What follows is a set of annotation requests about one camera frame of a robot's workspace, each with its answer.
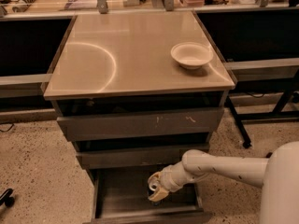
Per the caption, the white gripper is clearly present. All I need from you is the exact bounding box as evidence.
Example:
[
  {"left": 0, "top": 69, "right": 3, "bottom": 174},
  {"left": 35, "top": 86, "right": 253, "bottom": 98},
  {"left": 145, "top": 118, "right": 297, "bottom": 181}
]
[{"left": 148, "top": 164, "right": 187, "bottom": 202}]

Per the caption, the dark blue pepsi can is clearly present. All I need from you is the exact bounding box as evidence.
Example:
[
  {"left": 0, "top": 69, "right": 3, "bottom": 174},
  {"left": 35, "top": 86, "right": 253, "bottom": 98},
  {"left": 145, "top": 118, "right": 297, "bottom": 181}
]
[{"left": 148, "top": 172, "right": 161, "bottom": 205}]

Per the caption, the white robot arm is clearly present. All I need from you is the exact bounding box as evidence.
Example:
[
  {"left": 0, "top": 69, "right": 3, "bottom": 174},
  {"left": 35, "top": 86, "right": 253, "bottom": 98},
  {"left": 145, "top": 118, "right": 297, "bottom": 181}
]
[{"left": 148, "top": 141, "right": 299, "bottom": 224}]

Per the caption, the grey middle drawer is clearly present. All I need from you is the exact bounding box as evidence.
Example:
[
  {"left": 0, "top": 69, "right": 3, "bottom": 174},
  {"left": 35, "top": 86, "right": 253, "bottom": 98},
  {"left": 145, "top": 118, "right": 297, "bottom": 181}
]
[{"left": 77, "top": 143, "right": 209, "bottom": 169}]

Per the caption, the open grey bottom drawer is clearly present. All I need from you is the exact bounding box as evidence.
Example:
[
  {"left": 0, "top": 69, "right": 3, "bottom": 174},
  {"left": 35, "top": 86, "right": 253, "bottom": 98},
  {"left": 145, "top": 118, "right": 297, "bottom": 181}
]
[{"left": 84, "top": 165, "right": 212, "bottom": 224}]

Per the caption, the grey top drawer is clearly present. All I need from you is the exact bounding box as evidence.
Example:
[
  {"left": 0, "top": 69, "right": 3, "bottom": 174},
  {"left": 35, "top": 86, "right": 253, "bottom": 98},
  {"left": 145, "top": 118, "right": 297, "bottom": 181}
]
[{"left": 57, "top": 107, "right": 224, "bottom": 141}]

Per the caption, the grey drawer cabinet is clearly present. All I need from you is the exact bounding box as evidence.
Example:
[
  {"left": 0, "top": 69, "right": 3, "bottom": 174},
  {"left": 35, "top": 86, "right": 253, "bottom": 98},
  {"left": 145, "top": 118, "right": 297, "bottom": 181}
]
[{"left": 43, "top": 10, "right": 235, "bottom": 224}]

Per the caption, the white bowl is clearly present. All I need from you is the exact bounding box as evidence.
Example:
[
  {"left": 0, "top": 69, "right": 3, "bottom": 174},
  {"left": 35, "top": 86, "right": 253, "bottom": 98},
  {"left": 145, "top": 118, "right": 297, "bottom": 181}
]
[{"left": 170, "top": 42, "right": 213, "bottom": 70}]

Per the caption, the black chair caster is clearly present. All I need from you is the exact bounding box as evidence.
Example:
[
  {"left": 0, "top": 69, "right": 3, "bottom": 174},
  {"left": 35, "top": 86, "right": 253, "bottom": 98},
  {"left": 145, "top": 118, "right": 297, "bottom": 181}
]
[{"left": 0, "top": 189, "right": 15, "bottom": 207}]

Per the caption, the purple booklet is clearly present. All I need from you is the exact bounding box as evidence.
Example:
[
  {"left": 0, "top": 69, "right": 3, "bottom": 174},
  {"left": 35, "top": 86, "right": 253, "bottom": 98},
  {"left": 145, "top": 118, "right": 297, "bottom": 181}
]
[{"left": 64, "top": 0, "right": 97, "bottom": 10}]

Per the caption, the black table leg frame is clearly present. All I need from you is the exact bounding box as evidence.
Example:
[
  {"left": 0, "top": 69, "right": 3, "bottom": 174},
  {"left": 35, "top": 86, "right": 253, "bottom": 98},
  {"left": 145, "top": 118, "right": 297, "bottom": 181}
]
[{"left": 224, "top": 68, "right": 299, "bottom": 149}]

